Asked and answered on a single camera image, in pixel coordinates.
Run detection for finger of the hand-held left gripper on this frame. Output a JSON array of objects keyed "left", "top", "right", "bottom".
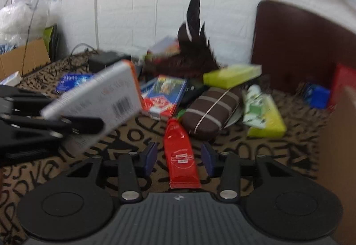
[
  {"left": 0, "top": 113, "right": 105, "bottom": 142},
  {"left": 0, "top": 85, "right": 56, "bottom": 115}
]

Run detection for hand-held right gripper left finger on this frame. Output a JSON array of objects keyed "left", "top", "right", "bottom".
[{"left": 65, "top": 141, "right": 158, "bottom": 204}]

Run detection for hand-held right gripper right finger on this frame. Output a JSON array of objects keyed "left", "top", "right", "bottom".
[{"left": 201, "top": 143, "right": 292, "bottom": 204}]

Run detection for red tube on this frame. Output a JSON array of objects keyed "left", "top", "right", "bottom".
[{"left": 162, "top": 117, "right": 202, "bottom": 189}]

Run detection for white and orange medicine box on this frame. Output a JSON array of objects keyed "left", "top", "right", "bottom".
[{"left": 41, "top": 60, "right": 143, "bottom": 152}]

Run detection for small white box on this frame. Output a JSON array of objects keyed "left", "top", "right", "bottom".
[{"left": 0, "top": 70, "right": 23, "bottom": 87}]

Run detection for open cardboard box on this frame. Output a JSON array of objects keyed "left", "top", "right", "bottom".
[{"left": 0, "top": 38, "right": 51, "bottom": 82}]

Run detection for blue medicine box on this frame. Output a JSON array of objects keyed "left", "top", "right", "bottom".
[{"left": 55, "top": 73, "right": 94, "bottom": 94}]

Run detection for white plate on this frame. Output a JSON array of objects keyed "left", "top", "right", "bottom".
[{"left": 224, "top": 106, "right": 246, "bottom": 129}]

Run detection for brown striped glasses case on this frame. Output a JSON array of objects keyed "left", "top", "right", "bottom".
[{"left": 181, "top": 87, "right": 242, "bottom": 140}]

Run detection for blue playing card box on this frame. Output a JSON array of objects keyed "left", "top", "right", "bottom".
[{"left": 141, "top": 75, "right": 187, "bottom": 121}]

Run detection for black box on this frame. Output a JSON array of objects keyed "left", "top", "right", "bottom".
[{"left": 87, "top": 51, "right": 132, "bottom": 73}]

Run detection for green and white tube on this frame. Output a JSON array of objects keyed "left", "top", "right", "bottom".
[{"left": 243, "top": 84, "right": 264, "bottom": 126}]

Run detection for flat yellow-green box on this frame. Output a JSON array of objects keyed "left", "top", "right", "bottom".
[{"left": 247, "top": 94, "right": 287, "bottom": 139}]

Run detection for white plastic bag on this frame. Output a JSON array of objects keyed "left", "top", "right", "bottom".
[{"left": 0, "top": 0, "right": 49, "bottom": 49}]

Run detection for long yellow-green box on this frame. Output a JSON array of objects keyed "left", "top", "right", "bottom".
[{"left": 202, "top": 63, "right": 262, "bottom": 89}]

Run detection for dark feather duster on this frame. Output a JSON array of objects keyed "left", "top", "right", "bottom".
[{"left": 144, "top": 0, "right": 221, "bottom": 79}]

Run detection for small blue box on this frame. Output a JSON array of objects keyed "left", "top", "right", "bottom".
[{"left": 303, "top": 83, "right": 331, "bottom": 110}]

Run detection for red box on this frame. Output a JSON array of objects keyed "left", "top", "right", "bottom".
[{"left": 328, "top": 63, "right": 356, "bottom": 112}]

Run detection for black cable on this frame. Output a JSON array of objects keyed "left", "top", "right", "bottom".
[{"left": 69, "top": 43, "right": 98, "bottom": 59}]

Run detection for white wall pipe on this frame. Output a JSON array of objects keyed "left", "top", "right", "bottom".
[{"left": 94, "top": 0, "right": 101, "bottom": 51}]

